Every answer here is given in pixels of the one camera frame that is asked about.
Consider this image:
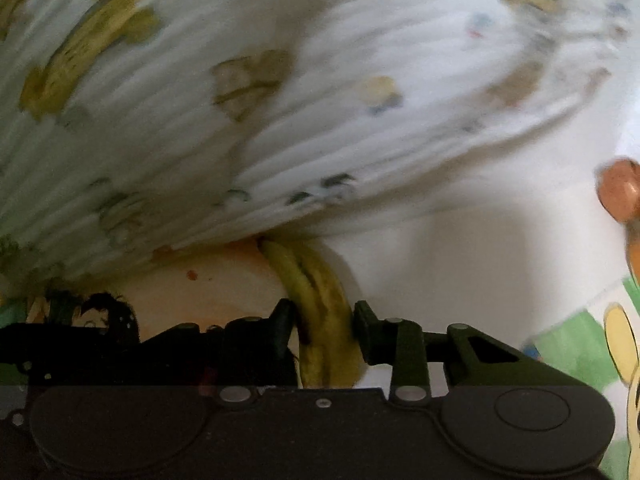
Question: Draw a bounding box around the small dark spotted banana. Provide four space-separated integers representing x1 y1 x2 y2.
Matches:
258 238 364 389

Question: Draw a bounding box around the colourful cartoon drawing mat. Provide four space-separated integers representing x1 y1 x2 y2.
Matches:
0 236 640 480

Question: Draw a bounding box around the orange white flower jar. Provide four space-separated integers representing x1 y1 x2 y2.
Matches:
625 219 640 285

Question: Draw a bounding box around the white cartoon printed cloth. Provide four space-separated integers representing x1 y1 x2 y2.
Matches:
1 0 639 297

